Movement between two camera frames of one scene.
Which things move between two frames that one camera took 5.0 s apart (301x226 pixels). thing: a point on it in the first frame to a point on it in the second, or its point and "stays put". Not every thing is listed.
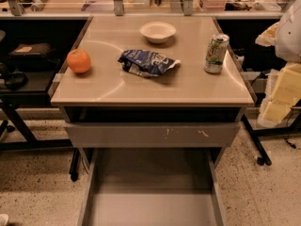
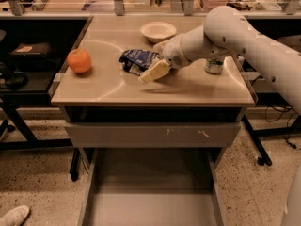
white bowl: [158, 31] stays put
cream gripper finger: [283, 92] to [173, 56]
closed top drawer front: [153, 135] stays put
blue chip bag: [146, 63] stays put
